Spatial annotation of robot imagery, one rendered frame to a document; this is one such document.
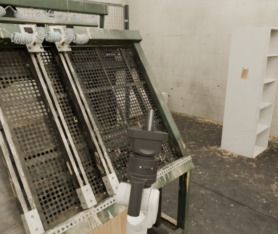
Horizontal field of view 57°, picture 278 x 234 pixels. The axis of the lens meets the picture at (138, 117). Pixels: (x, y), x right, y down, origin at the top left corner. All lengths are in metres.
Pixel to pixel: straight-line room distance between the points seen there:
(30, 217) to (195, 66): 5.65
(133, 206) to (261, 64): 3.78
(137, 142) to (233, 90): 3.87
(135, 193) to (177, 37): 6.30
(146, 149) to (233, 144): 4.03
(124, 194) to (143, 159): 0.12
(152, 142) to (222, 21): 5.59
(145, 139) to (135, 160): 0.07
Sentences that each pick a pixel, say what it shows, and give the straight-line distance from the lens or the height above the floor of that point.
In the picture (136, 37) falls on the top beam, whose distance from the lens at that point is 2.37.
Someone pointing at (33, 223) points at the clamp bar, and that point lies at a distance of 1.46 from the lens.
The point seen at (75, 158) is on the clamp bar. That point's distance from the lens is 1.59.
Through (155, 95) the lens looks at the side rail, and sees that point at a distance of 2.25.
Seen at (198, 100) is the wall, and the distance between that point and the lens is 6.59.
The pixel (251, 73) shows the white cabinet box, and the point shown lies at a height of 1.38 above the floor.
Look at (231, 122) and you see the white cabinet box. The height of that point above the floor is 0.52.
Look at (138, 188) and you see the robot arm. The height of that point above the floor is 1.45.
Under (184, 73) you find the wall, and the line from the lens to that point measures 6.76.
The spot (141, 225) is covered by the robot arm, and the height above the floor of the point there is 1.32.
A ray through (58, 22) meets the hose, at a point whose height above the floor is 1.95.
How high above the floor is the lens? 1.83
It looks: 16 degrees down
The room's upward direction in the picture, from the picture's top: straight up
